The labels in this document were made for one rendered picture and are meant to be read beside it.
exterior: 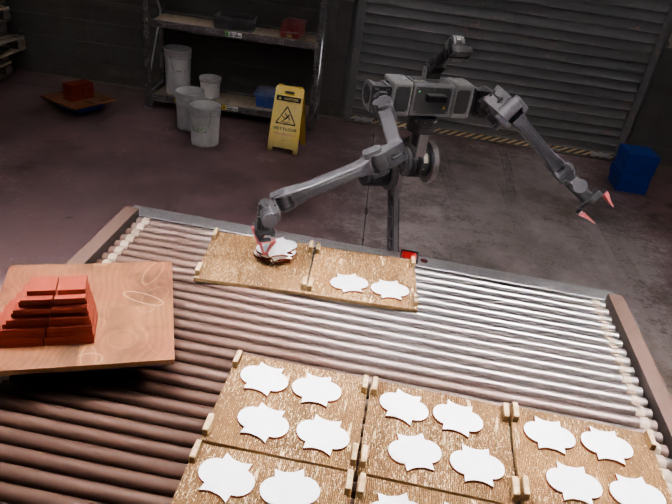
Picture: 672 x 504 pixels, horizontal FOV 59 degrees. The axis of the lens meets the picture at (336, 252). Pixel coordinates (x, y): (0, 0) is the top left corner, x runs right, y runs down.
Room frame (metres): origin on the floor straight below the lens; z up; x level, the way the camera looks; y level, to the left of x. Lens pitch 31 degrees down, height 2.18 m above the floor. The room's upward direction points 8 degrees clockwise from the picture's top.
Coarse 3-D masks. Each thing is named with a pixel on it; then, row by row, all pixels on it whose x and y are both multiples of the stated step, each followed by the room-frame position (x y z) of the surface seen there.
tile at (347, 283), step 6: (342, 276) 1.91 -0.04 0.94; (348, 276) 1.92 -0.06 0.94; (354, 276) 1.92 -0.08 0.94; (330, 282) 1.86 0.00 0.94; (336, 282) 1.87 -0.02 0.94; (342, 282) 1.87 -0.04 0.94; (348, 282) 1.88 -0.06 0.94; (354, 282) 1.88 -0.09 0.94; (360, 282) 1.89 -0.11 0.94; (366, 282) 1.90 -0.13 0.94; (336, 288) 1.83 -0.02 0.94; (342, 288) 1.83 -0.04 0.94; (348, 288) 1.84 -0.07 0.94; (354, 288) 1.84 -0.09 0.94; (360, 288) 1.85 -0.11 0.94
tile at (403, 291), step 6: (378, 282) 1.91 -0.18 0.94; (384, 282) 1.91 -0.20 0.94; (390, 282) 1.92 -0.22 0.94; (396, 282) 1.92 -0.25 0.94; (372, 288) 1.86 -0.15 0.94; (378, 288) 1.87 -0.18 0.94; (384, 288) 1.87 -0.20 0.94; (390, 288) 1.88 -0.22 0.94; (396, 288) 1.88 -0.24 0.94; (402, 288) 1.89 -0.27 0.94; (378, 294) 1.83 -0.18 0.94; (384, 294) 1.83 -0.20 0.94; (390, 294) 1.84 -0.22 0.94; (396, 294) 1.84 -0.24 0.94; (402, 294) 1.85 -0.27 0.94
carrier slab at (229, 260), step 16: (224, 240) 2.06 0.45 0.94; (240, 240) 2.08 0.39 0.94; (208, 256) 1.93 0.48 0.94; (224, 256) 1.95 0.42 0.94; (240, 256) 1.96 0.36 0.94; (304, 256) 2.03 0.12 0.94; (208, 272) 1.82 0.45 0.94; (224, 272) 1.84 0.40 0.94; (240, 272) 1.85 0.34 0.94; (256, 272) 1.87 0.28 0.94; (272, 272) 1.88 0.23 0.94; (288, 272) 1.90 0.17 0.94; (304, 272) 1.92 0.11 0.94; (256, 288) 1.78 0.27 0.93; (272, 288) 1.78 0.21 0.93; (288, 288) 1.79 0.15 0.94
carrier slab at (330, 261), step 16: (320, 256) 2.05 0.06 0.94; (336, 256) 2.07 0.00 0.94; (352, 256) 2.08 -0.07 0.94; (368, 256) 2.10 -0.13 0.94; (384, 256) 2.12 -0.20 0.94; (320, 272) 1.93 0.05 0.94; (336, 272) 1.95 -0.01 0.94; (352, 272) 1.96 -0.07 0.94; (368, 272) 1.98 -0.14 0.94; (384, 272) 2.00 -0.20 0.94; (400, 272) 2.01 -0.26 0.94; (320, 288) 1.82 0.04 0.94; (368, 288) 1.87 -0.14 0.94; (368, 304) 1.78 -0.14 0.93; (384, 304) 1.78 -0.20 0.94; (400, 304) 1.80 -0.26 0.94
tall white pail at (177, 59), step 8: (168, 48) 6.38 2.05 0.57; (176, 48) 6.44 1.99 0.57; (184, 48) 6.44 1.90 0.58; (168, 56) 6.19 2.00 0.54; (176, 56) 6.18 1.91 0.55; (184, 56) 6.22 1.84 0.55; (168, 64) 6.20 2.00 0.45; (176, 64) 6.18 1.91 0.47; (184, 64) 6.22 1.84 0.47; (168, 72) 6.20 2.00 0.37; (176, 72) 6.18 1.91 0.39; (184, 72) 6.22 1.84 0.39; (168, 80) 6.21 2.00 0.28; (176, 80) 6.19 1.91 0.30; (184, 80) 6.23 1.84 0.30; (168, 88) 6.21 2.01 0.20
